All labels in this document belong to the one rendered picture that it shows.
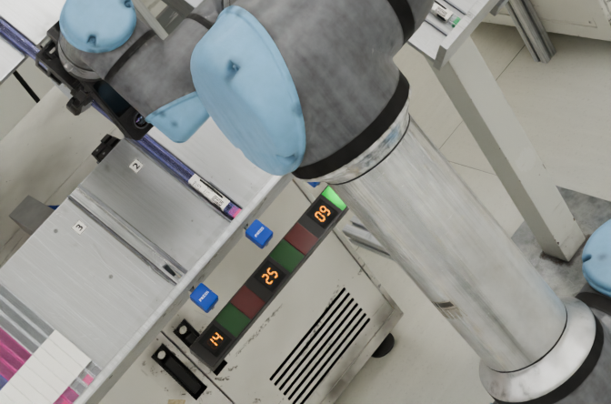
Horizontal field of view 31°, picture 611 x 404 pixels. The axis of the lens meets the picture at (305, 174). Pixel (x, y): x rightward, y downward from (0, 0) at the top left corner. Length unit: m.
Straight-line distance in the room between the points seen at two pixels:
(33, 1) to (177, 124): 0.47
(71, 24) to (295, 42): 0.43
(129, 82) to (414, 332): 1.14
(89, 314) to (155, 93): 0.37
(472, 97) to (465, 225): 0.96
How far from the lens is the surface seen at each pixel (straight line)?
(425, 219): 0.86
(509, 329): 0.93
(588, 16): 2.42
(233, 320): 1.42
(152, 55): 1.18
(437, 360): 2.12
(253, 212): 1.44
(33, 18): 1.58
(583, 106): 2.42
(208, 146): 1.48
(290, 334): 1.97
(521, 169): 1.95
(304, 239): 1.45
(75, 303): 1.43
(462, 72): 1.80
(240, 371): 1.93
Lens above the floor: 1.54
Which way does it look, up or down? 35 degrees down
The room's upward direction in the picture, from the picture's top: 37 degrees counter-clockwise
